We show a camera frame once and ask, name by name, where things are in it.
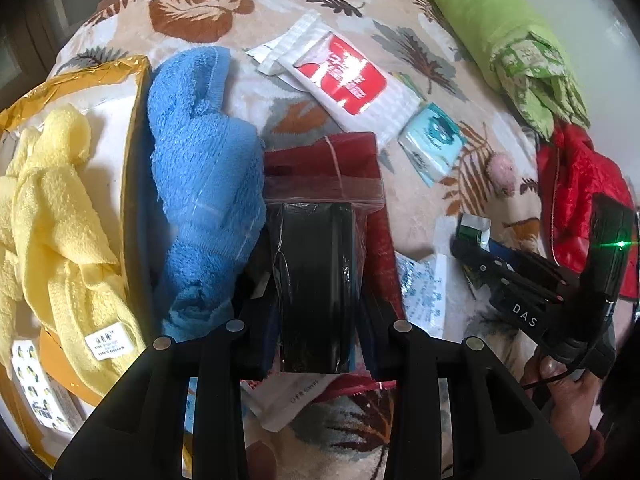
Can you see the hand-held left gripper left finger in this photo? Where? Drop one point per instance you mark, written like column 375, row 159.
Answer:
column 257, row 350

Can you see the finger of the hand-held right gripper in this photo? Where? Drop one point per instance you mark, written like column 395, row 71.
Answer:
column 537, row 275
column 480, row 262

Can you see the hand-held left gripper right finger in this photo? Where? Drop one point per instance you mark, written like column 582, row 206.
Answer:
column 371, row 340

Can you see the green and white small packet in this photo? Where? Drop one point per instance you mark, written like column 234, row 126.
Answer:
column 472, row 230

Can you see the white packet with blue print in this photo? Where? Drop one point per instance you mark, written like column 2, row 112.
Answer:
column 425, row 295

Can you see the white paper packet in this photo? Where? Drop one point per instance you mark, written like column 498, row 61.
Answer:
column 295, row 402

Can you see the black plastic roll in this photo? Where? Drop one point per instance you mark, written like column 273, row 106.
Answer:
column 312, row 280

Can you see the red zip bag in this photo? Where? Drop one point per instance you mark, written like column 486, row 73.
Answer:
column 320, row 160

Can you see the blue towel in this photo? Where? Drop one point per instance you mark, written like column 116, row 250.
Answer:
column 205, row 160

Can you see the white packet with red label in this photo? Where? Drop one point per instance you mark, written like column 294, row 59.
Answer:
column 350, row 75

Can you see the yellow plastic bag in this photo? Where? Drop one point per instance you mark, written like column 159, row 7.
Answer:
column 132, row 125

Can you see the person's right hand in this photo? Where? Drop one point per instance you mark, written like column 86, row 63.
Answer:
column 570, row 400

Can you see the red quilted cloth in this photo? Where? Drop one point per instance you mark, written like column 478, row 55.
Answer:
column 575, row 180

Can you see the leaf print blanket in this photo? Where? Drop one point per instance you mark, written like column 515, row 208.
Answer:
column 395, row 180

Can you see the light blue tissue packet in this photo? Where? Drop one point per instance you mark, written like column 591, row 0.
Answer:
column 434, row 142

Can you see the rainbow striped small packet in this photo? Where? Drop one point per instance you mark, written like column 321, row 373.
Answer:
column 412, row 85

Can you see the white packet with bird prints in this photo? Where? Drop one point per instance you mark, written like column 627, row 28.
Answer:
column 42, row 390

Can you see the yellow towel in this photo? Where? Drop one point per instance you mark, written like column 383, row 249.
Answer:
column 55, row 220

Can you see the green rolled cloth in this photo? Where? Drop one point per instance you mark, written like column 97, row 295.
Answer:
column 480, row 15

